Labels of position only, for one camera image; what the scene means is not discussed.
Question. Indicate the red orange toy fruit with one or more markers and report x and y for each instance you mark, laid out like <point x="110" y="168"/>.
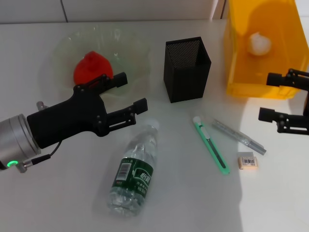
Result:
<point x="91" y="65"/>

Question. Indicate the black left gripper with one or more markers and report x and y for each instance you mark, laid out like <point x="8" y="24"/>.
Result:
<point x="70" y="118"/>

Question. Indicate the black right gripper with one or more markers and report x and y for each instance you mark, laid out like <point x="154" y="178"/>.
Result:
<point x="306" y="101"/>

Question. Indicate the clear water bottle green label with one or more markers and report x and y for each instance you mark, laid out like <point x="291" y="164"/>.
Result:
<point x="135" y="169"/>

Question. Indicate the yellow plastic storage bin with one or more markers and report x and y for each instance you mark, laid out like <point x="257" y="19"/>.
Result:
<point x="263" y="67"/>

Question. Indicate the translucent wavy fruit plate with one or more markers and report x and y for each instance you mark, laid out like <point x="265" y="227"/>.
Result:
<point x="135" y="55"/>

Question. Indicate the white paper ball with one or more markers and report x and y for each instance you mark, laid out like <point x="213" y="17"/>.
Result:
<point x="259" y="43"/>

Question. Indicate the beige eraser with barcode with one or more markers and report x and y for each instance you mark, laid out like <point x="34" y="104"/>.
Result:
<point x="247" y="163"/>

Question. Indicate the black mesh pen holder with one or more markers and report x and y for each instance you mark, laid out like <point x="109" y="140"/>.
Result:
<point x="187" y="79"/>

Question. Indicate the silver marker pen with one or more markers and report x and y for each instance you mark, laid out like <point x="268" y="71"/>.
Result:
<point x="239" y="135"/>

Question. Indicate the green utility knife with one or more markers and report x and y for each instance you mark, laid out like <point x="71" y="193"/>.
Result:
<point x="212" y="147"/>

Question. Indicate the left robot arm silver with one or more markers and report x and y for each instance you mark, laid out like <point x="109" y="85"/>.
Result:
<point x="14" y="140"/>

